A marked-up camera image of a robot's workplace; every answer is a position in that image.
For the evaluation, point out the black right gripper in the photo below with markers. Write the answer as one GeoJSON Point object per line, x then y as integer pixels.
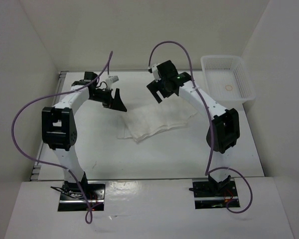
{"type": "Point", "coordinates": [154, 86]}

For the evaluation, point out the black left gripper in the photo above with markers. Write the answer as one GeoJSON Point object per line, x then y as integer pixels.
{"type": "Point", "coordinates": [115, 103]}

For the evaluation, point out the white pleated skirt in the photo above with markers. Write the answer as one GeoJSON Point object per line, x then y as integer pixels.
{"type": "Point", "coordinates": [146, 121]}

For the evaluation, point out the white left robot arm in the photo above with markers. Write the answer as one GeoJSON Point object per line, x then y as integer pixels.
{"type": "Point", "coordinates": [59, 130]}

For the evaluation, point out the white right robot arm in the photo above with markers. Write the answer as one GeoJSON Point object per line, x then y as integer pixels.
{"type": "Point", "coordinates": [224, 129]}

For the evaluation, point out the tan rubber band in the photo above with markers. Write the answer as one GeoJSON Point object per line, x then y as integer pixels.
{"type": "Point", "coordinates": [228, 87]}

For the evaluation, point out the white perforated plastic basket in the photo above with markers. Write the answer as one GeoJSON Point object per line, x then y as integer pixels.
{"type": "Point", "coordinates": [221, 70]}

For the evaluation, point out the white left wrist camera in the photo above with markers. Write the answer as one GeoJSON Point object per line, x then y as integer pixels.
{"type": "Point", "coordinates": [110, 81]}

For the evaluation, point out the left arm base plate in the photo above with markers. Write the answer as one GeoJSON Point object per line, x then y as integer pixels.
{"type": "Point", "coordinates": [72, 200]}

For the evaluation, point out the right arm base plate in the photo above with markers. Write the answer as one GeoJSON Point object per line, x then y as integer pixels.
{"type": "Point", "coordinates": [204, 198]}

